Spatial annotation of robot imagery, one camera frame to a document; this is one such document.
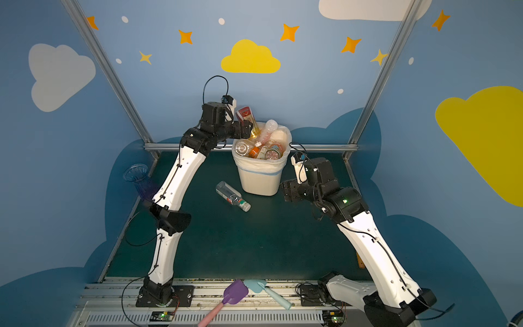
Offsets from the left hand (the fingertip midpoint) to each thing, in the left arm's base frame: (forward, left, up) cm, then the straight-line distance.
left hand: (243, 121), depth 78 cm
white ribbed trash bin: (-10, -6, -22) cm, 25 cm away
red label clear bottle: (-8, -13, -9) cm, 17 cm away
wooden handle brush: (-41, -49, -38) cm, 74 cm away
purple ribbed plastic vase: (-10, +47, -21) cm, 53 cm away
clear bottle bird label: (-5, +1, -9) cm, 11 cm away
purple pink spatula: (-52, +2, -41) cm, 66 cm away
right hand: (-23, -19, -7) cm, 31 cm away
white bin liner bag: (-10, -14, -14) cm, 22 cm away
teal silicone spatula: (-50, -7, -39) cm, 64 cm away
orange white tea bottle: (+2, -4, -18) cm, 19 cm away
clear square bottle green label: (-12, +7, -36) cm, 38 cm away
